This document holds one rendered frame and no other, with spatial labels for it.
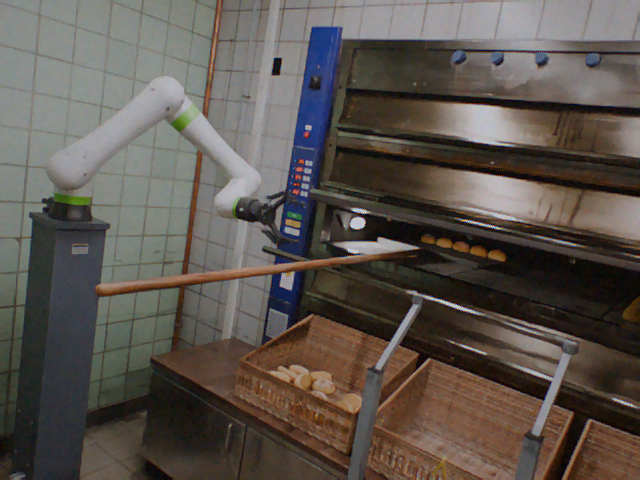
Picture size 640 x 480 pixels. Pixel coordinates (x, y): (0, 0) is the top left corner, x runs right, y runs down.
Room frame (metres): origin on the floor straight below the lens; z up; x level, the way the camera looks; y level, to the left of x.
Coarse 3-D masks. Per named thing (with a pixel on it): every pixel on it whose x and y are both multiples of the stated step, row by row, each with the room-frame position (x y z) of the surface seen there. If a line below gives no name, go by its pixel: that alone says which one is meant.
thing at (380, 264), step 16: (400, 272) 2.20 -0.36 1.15; (416, 272) 2.16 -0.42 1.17; (432, 272) 2.17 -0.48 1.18; (448, 288) 2.08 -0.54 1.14; (464, 288) 2.04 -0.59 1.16; (480, 288) 2.01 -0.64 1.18; (512, 304) 1.93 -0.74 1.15; (528, 304) 1.90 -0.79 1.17; (544, 304) 1.90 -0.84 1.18; (560, 320) 1.83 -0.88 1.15; (576, 320) 1.80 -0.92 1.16; (592, 320) 1.78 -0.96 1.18; (624, 336) 1.72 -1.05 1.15
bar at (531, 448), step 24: (384, 288) 1.82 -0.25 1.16; (408, 312) 1.72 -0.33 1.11; (456, 312) 1.67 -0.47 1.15; (480, 312) 1.63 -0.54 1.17; (552, 336) 1.50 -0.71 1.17; (384, 360) 1.60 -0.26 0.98; (552, 384) 1.40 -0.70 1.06; (360, 432) 1.56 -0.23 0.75; (528, 432) 1.31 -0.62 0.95; (360, 456) 1.55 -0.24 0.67; (528, 456) 1.28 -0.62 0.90
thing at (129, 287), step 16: (352, 256) 2.06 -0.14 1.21; (368, 256) 2.15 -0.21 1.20; (384, 256) 2.26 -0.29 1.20; (400, 256) 2.39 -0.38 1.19; (208, 272) 1.43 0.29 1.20; (224, 272) 1.47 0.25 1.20; (240, 272) 1.52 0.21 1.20; (256, 272) 1.58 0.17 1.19; (272, 272) 1.64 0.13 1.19; (288, 272) 1.72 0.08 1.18; (96, 288) 1.15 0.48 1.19; (112, 288) 1.17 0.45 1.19; (128, 288) 1.20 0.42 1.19; (144, 288) 1.24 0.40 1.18; (160, 288) 1.29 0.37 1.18
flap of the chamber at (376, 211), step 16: (352, 208) 2.23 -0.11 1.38; (368, 208) 2.15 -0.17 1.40; (432, 224) 1.99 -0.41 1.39; (448, 224) 1.95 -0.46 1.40; (496, 240) 1.89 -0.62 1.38; (512, 240) 1.82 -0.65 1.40; (528, 240) 1.79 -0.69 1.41; (560, 256) 1.84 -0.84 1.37; (576, 256) 1.70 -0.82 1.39; (592, 256) 1.67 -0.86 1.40
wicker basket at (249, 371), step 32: (320, 320) 2.36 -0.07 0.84; (256, 352) 2.08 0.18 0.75; (288, 352) 2.27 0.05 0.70; (320, 352) 2.30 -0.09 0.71; (352, 352) 2.23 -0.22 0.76; (256, 384) 2.11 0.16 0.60; (288, 384) 1.87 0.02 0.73; (352, 384) 2.18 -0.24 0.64; (384, 384) 1.87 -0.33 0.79; (288, 416) 1.86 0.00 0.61; (320, 416) 1.78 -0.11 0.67; (352, 416) 1.71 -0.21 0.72; (352, 448) 1.73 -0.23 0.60
